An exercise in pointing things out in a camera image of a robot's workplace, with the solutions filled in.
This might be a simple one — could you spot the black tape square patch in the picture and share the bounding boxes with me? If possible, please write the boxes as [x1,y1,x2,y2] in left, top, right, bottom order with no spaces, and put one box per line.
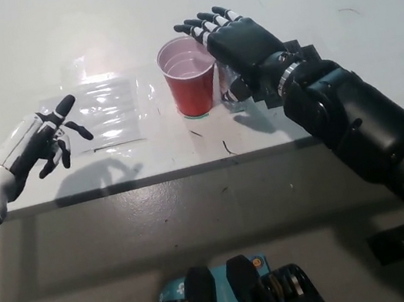
[242,35,330,114]

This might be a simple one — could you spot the clear plastic sheet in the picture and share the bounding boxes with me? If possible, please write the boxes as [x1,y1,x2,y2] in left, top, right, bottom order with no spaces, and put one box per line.
[33,74,149,160]

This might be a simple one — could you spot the clear soap bottle black pump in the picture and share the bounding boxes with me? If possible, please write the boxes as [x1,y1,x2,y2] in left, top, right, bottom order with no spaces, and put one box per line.
[212,53,253,116]

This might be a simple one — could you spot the red plastic cup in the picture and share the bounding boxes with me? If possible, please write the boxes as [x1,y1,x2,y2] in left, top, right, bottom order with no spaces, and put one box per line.
[153,31,227,122]

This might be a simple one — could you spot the black and teal robot body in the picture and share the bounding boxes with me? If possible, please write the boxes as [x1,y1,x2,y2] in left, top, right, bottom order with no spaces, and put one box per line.
[139,242,329,302]

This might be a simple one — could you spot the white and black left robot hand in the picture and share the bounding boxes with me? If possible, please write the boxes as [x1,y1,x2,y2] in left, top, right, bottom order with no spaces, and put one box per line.
[0,92,99,186]

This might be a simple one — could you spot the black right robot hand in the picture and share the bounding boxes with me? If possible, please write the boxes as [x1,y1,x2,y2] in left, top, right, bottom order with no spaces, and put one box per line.
[171,0,293,112]

